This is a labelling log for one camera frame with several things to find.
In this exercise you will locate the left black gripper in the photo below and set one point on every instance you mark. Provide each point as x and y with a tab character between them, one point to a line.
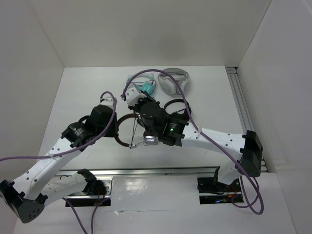
113	131

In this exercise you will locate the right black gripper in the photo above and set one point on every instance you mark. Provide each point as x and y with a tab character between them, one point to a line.
142	100

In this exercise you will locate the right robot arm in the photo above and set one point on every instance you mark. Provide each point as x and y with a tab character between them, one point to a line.
180	132

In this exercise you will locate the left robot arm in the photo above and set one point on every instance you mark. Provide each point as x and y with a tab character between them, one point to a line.
30	193

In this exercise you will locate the grey white headphones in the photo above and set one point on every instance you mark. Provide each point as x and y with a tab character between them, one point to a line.
168	86

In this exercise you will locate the teal headphones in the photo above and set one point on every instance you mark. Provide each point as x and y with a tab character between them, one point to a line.
144	82

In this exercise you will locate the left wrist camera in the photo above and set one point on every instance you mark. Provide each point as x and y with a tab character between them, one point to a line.
107	101

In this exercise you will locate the aluminium rail front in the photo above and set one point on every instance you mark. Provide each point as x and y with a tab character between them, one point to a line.
154	171

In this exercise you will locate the aluminium rail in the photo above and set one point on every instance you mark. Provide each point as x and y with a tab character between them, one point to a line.
243	109
154	171

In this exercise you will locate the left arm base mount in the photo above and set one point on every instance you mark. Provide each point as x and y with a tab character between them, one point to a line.
97	191

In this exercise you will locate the aluminium rail right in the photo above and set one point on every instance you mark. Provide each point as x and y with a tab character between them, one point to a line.
243	109

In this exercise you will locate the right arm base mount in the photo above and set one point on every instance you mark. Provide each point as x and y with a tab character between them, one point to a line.
213	192

